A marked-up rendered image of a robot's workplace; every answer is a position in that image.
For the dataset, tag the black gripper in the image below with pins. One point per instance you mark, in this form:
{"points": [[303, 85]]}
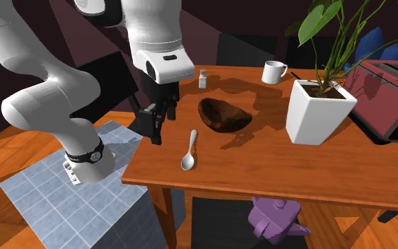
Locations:
{"points": [[160, 92]]}

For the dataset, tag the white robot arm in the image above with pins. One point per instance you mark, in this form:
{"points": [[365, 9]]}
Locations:
{"points": [[50, 93]]}

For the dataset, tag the white spoon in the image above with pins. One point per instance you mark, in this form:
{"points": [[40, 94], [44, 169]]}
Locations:
{"points": [[187, 161]]}

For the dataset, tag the white salt shaker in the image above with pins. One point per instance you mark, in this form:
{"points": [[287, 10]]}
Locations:
{"points": [[202, 81]]}

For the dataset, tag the dark brown bowl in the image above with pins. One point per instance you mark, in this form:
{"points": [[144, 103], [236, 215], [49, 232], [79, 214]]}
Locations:
{"points": [[222, 117]]}

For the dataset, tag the white mug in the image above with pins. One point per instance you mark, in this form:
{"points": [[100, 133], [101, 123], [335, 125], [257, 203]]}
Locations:
{"points": [[271, 73]]}

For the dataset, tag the wooden table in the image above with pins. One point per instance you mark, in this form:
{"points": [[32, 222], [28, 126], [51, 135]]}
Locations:
{"points": [[271, 165]]}

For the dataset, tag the blue-grey tiled robot stand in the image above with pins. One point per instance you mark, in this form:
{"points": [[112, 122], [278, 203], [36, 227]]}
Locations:
{"points": [[81, 213]]}

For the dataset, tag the green plant in white pot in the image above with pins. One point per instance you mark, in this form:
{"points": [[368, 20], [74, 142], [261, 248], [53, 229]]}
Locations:
{"points": [[314, 117]]}

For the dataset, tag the purple kettle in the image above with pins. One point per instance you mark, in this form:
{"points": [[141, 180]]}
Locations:
{"points": [[274, 219]]}

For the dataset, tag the red toaster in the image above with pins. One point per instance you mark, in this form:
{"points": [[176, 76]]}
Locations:
{"points": [[381, 103]]}

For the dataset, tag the blue plush figure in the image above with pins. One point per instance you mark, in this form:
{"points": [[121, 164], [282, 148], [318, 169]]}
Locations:
{"points": [[371, 43]]}

